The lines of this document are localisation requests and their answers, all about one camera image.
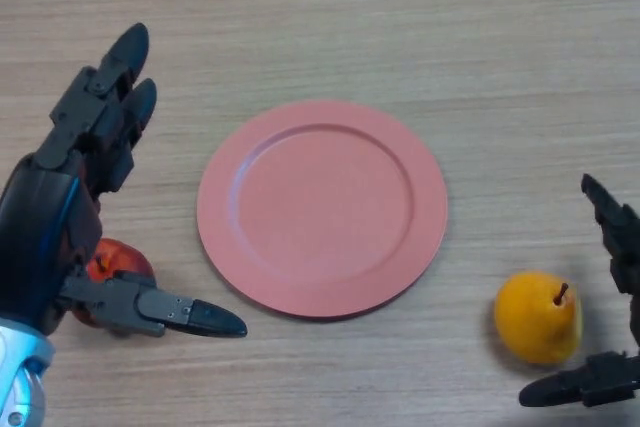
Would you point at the red apple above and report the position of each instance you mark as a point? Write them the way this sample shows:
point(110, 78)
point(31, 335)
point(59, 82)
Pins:
point(120, 257)

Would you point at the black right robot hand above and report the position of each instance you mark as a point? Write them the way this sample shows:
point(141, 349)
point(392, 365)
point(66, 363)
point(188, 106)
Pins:
point(620, 242)

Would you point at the yellow pear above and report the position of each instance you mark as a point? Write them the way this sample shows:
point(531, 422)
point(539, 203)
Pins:
point(535, 317)

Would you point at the pink round plate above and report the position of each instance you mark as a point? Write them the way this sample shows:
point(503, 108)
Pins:
point(320, 212)

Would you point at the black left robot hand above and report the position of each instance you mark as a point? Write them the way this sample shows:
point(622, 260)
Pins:
point(45, 217)

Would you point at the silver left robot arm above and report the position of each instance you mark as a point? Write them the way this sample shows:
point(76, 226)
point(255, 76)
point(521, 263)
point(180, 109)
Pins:
point(20, 377)

